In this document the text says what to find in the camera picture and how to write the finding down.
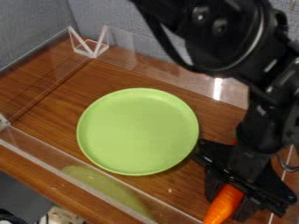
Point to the green round plate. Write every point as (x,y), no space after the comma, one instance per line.
(138,131)

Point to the orange toy carrot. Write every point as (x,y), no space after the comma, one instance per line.
(224,205)

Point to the clear acrylic corner bracket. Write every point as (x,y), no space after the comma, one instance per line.
(88,47)

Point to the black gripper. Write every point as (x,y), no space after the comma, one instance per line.
(248,170)

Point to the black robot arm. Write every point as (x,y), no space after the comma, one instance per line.
(237,39)

